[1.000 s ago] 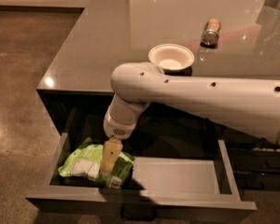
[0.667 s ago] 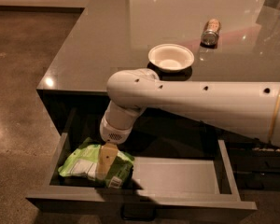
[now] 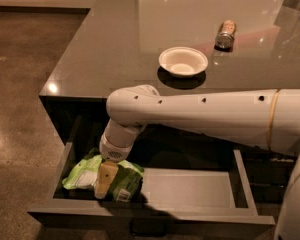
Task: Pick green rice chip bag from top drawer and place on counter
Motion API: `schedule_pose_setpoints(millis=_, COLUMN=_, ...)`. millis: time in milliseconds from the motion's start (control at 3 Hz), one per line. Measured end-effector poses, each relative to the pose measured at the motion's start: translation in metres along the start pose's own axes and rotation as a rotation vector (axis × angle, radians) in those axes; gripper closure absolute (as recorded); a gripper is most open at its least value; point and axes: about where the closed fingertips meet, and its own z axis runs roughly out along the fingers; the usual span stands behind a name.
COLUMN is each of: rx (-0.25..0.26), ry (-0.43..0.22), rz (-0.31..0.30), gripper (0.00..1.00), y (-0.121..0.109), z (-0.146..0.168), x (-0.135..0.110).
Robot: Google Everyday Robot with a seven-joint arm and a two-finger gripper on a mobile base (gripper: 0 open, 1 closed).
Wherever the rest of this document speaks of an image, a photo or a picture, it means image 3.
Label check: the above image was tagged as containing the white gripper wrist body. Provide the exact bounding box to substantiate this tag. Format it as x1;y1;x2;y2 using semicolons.
99;119;145;161

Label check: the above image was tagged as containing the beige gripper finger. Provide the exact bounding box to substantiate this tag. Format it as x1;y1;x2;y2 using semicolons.
95;160;118;199

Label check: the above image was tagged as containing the open grey top drawer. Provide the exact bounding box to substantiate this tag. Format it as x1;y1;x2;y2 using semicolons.
27;115;276;226

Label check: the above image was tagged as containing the grey counter cabinet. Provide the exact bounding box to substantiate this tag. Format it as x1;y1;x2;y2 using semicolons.
40;0;300;159

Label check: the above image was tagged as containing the green rice chip bag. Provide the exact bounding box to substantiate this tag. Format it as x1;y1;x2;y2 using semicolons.
62;148;144;202

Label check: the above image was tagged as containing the metal drink can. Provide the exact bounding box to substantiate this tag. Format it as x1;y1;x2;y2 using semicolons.
215;20;236;49

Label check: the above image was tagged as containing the white bowl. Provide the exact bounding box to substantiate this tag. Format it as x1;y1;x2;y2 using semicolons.
158;47;208;78

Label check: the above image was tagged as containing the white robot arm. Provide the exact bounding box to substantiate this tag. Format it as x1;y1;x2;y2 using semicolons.
99;85;300;240

